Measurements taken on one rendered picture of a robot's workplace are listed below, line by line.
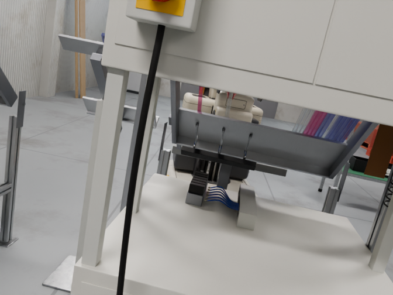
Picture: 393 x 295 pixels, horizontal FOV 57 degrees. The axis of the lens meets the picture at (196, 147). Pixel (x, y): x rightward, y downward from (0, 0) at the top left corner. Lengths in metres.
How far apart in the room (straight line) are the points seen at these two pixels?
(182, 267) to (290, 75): 0.45
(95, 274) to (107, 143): 0.26
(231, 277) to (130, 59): 0.48
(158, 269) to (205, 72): 0.41
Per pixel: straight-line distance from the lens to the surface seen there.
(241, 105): 2.20
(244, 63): 0.59
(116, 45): 0.63
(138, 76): 8.89
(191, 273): 0.79
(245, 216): 1.02
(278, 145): 1.51
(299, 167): 1.59
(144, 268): 0.77
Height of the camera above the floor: 1.04
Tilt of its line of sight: 13 degrees down
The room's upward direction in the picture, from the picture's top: 12 degrees clockwise
